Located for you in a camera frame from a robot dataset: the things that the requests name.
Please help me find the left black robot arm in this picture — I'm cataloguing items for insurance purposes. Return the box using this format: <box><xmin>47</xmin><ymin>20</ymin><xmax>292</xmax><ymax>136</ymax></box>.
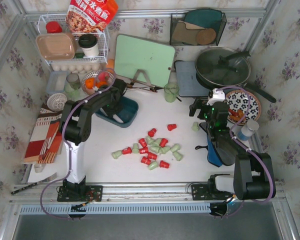
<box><xmin>59</xmin><ymin>79</ymin><xmax>127</xmax><ymax>198</ymax></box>

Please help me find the white bottle silver cap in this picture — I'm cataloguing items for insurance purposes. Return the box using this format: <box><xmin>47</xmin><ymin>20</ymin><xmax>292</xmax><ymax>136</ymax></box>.
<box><xmin>237</xmin><ymin>119</ymin><xmax>260</xmax><ymax>141</ymax></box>

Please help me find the fruit bowl plate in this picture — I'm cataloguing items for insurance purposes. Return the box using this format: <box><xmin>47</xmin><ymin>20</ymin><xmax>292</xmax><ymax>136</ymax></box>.
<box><xmin>81</xmin><ymin>70</ymin><xmax>115</xmax><ymax>96</ymax></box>

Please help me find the mint green cutting board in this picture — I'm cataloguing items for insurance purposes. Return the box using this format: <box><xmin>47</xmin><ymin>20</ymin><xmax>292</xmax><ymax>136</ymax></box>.
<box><xmin>114</xmin><ymin>34</ymin><xmax>176</xmax><ymax>88</ymax></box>

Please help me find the beige food container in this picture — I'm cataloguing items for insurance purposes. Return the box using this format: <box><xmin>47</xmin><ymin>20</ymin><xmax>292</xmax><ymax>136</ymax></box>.
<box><xmin>35</xmin><ymin>32</ymin><xmax>77</xmax><ymax>61</ymax></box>

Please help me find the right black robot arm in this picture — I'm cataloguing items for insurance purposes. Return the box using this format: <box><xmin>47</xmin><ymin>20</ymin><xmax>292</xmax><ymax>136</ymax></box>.
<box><xmin>198</xmin><ymin>101</ymin><xmax>276</xmax><ymax>203</ymax></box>

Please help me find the white wire rack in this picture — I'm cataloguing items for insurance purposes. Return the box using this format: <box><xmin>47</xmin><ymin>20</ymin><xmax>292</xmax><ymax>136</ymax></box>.
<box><xmin>36</xmin><ymin>12</ymin><xmax>110</xmax><ymax>65</ymax></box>

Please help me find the egg tray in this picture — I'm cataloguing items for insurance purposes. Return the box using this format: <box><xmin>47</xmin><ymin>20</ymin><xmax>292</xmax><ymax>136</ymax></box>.
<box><xmin>51</xmin><ymin>62</ymin><xmax>104</xmax><ymax>74</ymax></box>

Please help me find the red capsule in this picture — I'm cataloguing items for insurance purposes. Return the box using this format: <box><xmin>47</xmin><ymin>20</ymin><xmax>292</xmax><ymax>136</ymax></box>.
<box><xmin>140</xmin><ymin>156</ymin><xmax>152</xmax><ymax>166</ymax></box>
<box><xmin>167</xmin><ymin>123</ymin><xmax>177</xmax><ymax>131</ymax></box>
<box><xmin>159</xmin><ymin>160</ymin><xmax>170</xmax><ymax>169</ymax></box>
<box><xmin>147</xmin><ymin>128</ymin><xmax>157</xmax><ymax>138</ymax></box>
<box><xmin>121</xmin><ymin>147</ymin><xmax>132</xmax><ymax>155</ymax></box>

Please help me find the green capsule bottom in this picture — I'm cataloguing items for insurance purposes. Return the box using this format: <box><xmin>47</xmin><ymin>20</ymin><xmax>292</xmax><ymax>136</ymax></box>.
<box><xmin>147</xmin><ymin>161</ymin><xmax>159</xmax><ymax>171</ymax></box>

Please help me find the red lid jar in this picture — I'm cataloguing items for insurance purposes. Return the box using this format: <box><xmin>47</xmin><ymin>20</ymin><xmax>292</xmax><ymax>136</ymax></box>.
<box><xmin>45</xmin><ymin>21</ymin><xmax>63</xmax><ymax>34</ymax></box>

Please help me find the teal storage basket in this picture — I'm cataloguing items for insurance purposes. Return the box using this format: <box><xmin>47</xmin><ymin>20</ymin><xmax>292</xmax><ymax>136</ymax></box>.
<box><xmin>95</xmin><ymin>96</ymin><xmax>139</xmax><ymax>128</ymax></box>

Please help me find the white cup black lid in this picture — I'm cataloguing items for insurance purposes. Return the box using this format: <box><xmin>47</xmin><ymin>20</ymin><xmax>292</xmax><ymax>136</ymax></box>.
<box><xmin>78</xmin><ymin>33</ymin><xmax>99</xmax><ymax>57</ymax></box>

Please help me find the small white colander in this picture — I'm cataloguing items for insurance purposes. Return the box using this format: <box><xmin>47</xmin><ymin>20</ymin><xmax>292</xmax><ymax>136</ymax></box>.
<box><xmin>47</xmin><ymin>93</ymin><xmax>68</xmax><ymax>112</ymax></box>

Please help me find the red snack bag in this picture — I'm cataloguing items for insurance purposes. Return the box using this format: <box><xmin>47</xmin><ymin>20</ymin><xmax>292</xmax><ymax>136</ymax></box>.
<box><xmin>65</xmin><ymin>0</ymin><xmax>119</xmax><ymax>33</ymax></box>

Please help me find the blue floral plate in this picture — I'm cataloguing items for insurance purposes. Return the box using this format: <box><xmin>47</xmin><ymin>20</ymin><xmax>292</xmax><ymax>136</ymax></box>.
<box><xmin>225</xmin><ymin>90</ymin><xmax>262</xmax><ymax>126</ymax></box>

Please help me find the striped orange cloth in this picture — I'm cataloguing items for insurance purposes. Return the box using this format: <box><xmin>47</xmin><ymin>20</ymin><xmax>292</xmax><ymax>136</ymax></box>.
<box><xmin>23</xmin><ymin>104</ymin><xmax>62</xmax><ymax>164</ymax></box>

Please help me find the green glass cup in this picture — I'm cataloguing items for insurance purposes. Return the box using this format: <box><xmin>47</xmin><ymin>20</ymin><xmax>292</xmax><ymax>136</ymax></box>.
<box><xmin>164</xmin><ymin>82</ymin><xmax>179</xmax><ymax>103</ymax></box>

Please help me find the green tinted glass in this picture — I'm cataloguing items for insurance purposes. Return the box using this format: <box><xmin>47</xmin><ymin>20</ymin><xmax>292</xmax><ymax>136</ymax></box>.
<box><xmin>64</xmin><ymin>73</ymin><xmax>81</xmax><ymax>101</ymax></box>

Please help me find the black frying pan with lid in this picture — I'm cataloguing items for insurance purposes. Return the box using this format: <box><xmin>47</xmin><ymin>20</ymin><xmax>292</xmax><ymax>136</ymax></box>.
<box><xmin>194</xmin><ymin>47</ymin><xmax>277</xmax><ymax>103</ymax></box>

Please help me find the green capsule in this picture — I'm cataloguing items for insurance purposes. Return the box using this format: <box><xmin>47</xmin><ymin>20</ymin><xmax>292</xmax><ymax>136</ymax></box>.
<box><xmin>147</xmin><ymin>161</ymin><xmax>159</xmax><ymax>171</ymax></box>
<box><xmin>191</xmin><ymin>122</ymin><xmax>200</xmax><ymax>132</ymax></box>
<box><xmin>111</xmin><ymin>150</ymin><xmax>123</xmax><ymax>160</ymax></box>
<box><xmin>173</xmin><ymin>151</ymin><xmax>184</xmax><ymax>162</ymax></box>

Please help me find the black mesh organizer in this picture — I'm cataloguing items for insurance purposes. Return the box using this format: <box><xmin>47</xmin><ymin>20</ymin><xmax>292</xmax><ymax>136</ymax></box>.
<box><xmin>169</xmin><ymin>8</ymin><xmax>227</xmax><ymax>46</ymax></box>

